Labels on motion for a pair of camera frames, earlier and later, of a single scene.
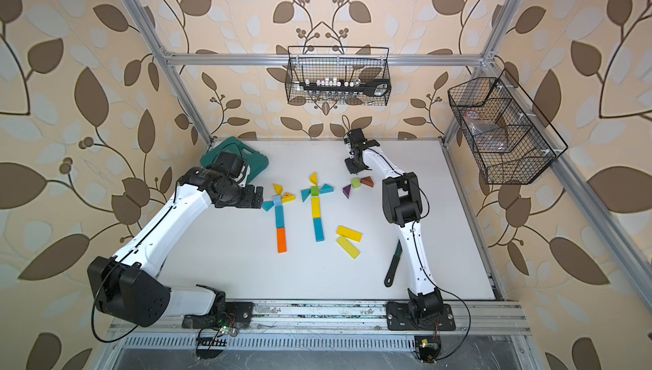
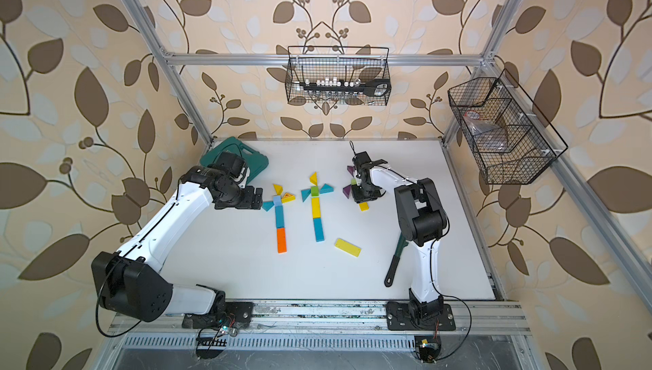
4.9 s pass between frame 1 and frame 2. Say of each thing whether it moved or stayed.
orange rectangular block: stayed
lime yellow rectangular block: stayed
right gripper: moved
